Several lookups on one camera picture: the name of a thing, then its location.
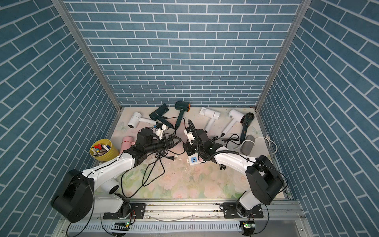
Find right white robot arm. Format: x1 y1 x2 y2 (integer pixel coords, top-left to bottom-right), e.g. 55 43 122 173
183 127 285 218

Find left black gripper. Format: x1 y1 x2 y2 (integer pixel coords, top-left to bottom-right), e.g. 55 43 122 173
144 135 181 155

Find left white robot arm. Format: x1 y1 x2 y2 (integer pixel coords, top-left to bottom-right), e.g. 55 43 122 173
50 128 182 223

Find pink hair dryer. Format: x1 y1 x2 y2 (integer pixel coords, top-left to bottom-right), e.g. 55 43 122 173
120 136 135 154

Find white folding hair dryer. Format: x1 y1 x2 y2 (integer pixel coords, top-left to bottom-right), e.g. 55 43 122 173
199 107 221 133

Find dark green dryer right corner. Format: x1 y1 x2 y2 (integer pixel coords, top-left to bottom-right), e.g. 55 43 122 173
240 112 255 142

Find white glossy hair dryer right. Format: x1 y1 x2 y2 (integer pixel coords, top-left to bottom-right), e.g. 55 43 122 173
221 109 244 136

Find white hair dryer far left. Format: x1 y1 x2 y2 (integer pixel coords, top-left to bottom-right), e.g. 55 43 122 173
127 112 157 129

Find white wall cable connector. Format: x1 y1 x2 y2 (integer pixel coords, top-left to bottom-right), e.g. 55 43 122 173
256 135 278 155

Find dark green dryer angled nozzle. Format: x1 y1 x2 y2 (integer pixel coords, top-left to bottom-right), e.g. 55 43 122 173
149 104 175 129

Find black power cord with plug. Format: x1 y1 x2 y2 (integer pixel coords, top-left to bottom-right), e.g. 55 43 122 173
119 127 187 198

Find white power strip coloured sockets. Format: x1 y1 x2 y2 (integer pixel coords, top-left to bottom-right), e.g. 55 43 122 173
187 153 202 166

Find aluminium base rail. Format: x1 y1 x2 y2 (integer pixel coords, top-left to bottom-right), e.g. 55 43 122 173
53 199 312 237

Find dark green dryer centre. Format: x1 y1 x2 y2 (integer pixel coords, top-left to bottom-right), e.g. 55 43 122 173
175 101 191 129

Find yellow cup of pens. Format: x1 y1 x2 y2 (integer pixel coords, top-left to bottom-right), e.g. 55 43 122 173
89 139 119 162

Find large white dryer front left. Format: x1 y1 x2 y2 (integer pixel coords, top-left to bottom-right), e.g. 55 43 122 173
101 178 120 195

